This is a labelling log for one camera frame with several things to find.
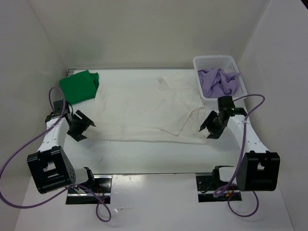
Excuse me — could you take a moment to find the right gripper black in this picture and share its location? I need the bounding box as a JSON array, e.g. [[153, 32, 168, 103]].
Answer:
[[199, 110, 226, 140]]

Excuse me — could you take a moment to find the green t shirt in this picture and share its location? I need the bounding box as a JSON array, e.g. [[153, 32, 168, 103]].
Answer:
[[59, 70, 99, 104]]

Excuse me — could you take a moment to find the white t shirt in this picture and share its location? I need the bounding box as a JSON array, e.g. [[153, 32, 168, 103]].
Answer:
[[87, 73, 208, 144]]

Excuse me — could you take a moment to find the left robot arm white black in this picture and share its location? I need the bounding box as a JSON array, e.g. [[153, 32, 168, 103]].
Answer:
[[27, 110, 96, 194]]

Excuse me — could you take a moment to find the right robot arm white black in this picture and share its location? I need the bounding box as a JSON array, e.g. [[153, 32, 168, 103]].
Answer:
[[200, 110, 280, 192]]

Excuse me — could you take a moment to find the purple t shirt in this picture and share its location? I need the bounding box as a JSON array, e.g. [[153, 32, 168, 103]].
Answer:
[[197, 68, 240, 98]]

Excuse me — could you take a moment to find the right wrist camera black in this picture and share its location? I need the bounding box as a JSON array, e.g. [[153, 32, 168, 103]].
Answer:
[[217, 96, 235, 112]]

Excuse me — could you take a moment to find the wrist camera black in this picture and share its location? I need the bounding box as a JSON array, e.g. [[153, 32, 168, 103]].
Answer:
[[50, 100, 73, 120], [217, 96, 235, 112]]

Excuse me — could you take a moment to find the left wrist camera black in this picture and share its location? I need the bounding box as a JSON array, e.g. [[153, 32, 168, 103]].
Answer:
[[50, 100, 73, 120]]

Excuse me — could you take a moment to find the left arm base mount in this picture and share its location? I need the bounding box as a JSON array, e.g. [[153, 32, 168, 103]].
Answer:
[[65, 174, 113, 205]]

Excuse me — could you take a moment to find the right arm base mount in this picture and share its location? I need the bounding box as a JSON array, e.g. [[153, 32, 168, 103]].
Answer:
[[195, 173, 242, 203]]

